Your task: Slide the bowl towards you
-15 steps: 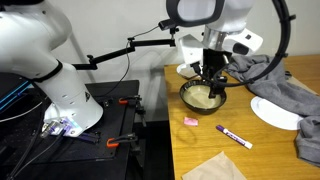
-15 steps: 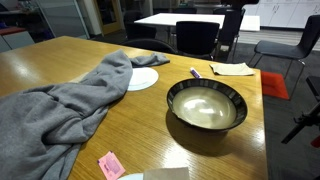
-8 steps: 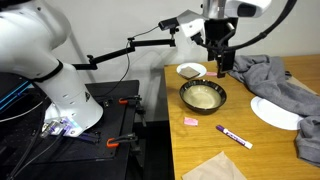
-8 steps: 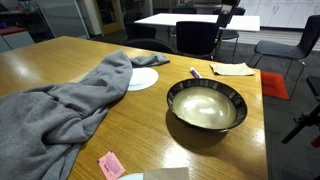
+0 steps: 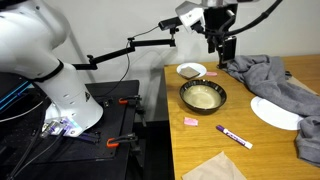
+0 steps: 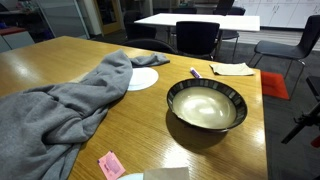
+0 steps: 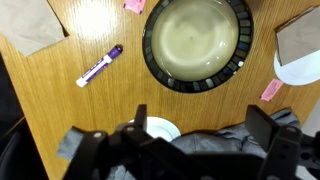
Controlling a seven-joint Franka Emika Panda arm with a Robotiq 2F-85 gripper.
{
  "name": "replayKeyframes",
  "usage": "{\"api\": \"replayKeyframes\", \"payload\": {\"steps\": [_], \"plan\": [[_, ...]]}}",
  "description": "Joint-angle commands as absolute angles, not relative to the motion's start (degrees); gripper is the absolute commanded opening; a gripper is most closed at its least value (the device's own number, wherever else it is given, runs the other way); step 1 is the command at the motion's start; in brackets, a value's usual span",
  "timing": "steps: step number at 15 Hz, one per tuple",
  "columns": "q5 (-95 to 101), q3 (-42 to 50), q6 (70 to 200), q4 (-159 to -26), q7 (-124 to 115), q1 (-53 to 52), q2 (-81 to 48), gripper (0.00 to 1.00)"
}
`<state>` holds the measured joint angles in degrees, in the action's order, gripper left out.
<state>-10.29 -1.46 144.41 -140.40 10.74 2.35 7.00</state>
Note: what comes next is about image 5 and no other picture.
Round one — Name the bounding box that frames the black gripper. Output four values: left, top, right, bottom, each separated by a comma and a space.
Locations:
203, 4, 239, 70

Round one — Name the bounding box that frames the dark bowl cream inside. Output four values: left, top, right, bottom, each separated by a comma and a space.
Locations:
179, 79, 228, 116

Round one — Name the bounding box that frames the small white plate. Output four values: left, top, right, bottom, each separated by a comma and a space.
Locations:
176, 62, 208, 81

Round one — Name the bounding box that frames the brown paper square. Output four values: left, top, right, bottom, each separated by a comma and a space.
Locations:
180, 65, 202, 80

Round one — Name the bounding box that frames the grey cloth garment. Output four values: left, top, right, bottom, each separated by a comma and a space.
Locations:
225, 54, 320, 168

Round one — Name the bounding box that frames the large white plate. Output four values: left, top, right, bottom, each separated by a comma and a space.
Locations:
250, 95, 305, 132

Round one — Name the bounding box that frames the tan paper sheet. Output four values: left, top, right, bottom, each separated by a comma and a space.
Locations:
285, 73, 318, 97

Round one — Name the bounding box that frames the purple and white marker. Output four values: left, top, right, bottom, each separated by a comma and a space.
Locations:
215, 124, 254, 150

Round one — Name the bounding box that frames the beige paper napkin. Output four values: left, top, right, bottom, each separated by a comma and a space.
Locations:
181, 150, 248, 180

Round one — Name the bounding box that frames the black robot stand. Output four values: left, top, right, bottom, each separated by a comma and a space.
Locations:
0, 79, 142, 180

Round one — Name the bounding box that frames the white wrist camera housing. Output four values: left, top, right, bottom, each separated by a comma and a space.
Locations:
175, 0, 207, 35

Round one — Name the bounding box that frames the black gripper cable hose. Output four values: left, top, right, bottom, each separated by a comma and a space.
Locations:
228, 0, 284, 38

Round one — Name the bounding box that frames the black camera on mount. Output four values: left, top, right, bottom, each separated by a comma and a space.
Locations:
157, 16, 184, 32

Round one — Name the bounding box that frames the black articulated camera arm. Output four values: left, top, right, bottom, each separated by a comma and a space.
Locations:
71, 27, 178, 71

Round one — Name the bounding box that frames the thin black camera cable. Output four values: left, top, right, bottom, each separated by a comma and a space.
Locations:
99, 25, 161, 98

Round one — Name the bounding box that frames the orange handled clamp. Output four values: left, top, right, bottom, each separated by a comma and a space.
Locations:
117, 95, 143, 106
106, 132, 139, 149

